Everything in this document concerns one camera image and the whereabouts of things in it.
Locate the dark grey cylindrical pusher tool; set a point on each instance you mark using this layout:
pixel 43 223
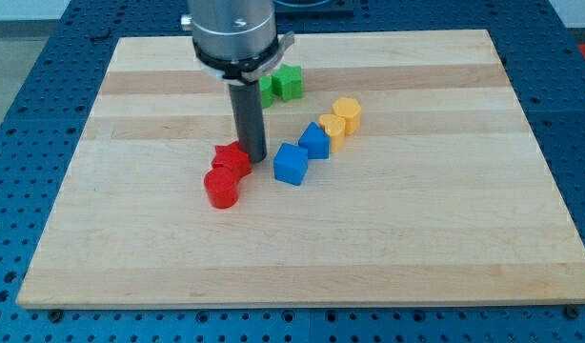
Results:
pixel 248 118

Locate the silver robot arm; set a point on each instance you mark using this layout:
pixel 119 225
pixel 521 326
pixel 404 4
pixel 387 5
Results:
pixel 236 41

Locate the blue cube block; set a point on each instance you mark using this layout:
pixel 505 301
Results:
pixel 290 164

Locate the blue triangle block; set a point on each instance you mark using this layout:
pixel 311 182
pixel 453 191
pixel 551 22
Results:
pixel 315 141

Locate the green round block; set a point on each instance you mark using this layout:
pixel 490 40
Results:
pixel 266 92

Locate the green star block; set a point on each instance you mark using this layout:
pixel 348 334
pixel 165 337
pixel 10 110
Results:
pixel 287 83

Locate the red star block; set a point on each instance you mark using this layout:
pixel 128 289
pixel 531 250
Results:
pixel 232 157

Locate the red cylinder block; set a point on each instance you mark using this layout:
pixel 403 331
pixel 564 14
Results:
pixel 221 185

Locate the yellow heart block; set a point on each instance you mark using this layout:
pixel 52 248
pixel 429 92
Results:
pixel 334 126

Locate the yellow hexagon block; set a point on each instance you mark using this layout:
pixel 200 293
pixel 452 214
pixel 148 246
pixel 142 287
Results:
pixel 350 110

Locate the wooden board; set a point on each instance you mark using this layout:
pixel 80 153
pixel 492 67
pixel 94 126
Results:
pixel 441 198

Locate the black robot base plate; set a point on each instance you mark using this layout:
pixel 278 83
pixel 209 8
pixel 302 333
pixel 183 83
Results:
pixel 313 7

